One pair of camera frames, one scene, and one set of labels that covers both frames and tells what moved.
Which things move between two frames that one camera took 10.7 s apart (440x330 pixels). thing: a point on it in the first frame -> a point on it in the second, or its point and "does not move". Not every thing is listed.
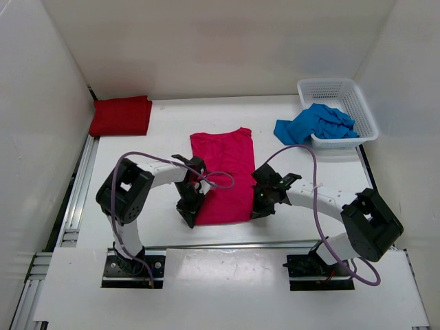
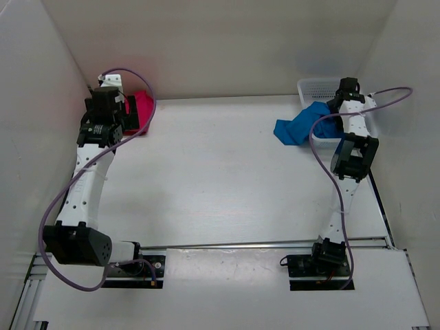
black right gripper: [258, 210] -> [338, 123]
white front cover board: [222, 287] does not move
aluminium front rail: [195, 247] does not move
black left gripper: [189, 211] -> [130, 120]
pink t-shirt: [231, 152] -> [144, 108]
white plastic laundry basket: [345, 95] does not move
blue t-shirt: [318, 120] does not move
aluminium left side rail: [69, 238] does not move
